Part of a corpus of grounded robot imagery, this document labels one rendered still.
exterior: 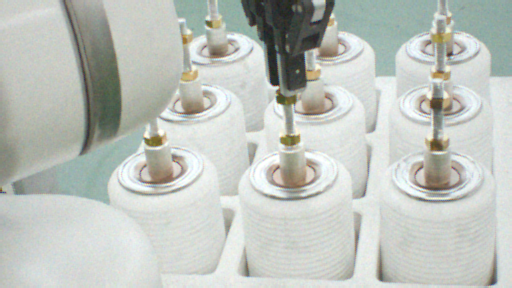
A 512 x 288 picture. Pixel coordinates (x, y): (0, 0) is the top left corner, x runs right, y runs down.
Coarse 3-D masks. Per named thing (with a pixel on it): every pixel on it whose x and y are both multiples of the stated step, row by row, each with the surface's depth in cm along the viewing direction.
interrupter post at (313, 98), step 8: (312, 80) 90; (320, 80) 90; (312, 88) 90; (320, 88) 90; (304, 96) 91; (312, 96) 90; (320, 96) 91; (304, 104) 91; (312, 104) 91; (320, 104) 91
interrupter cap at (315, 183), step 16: (272, 160) 84; (320, 160) 83; (256, 176) 82; (272, 176) 82; (320, 176) 81; (336, 176) 81; (272, 192) 80; (288, 192) 80; (304, 192) 79; (320, 192) 79
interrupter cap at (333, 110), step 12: (324, 84) 95; (300, 96) 93; (336, 96) 93; (348, 96) 92; (276, 108) 91; (300, 108) 92; (324, 108) 91; (336, 108) 91; (348, 108) 90; (300, 120) 89; (312, 120) 89; (324, 120) 89
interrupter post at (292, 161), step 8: (280, 144) 81; (280, 152) 80; (288, 152) 80; (296, 152) 80; (304, 152) 81; (280, 160) 81; (288, 160) 80; (296, 160) 80; (304, 160) 81; (280, 168) 82; (288, 168) 81; (296, 168) 81; (304, 168) 81; (280, 176) 82; (288, 176) 81; (296, 176) 81; (304, 176) 82
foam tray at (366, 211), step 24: (384, 96) 107; (504, 96) 104; (384, 120) 102; (504, 120) 100; (264, 144) 101; (384, 144) 98; (504, 144) 96; (384, 168) 95; (504, 168) 93; (504, 192) 89; (240, 216) 90; (360, 216) 89; (504, 216) 86; (240, 240) 87; (360, 240) 85; (504, 240) 83; (240, 264) 85; (360, 264) 82; (504, 264) 81
